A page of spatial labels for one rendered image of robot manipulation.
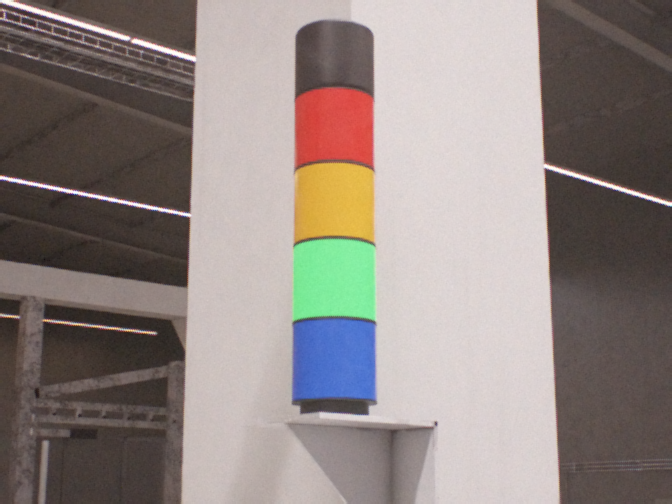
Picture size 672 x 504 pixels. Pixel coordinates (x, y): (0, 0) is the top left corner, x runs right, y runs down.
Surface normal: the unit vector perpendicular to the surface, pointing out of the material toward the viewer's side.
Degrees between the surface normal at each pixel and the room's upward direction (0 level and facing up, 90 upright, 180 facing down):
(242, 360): 90
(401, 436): 90
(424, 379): 90
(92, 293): 90
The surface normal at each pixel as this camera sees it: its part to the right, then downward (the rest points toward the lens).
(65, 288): 0.64, -0.18
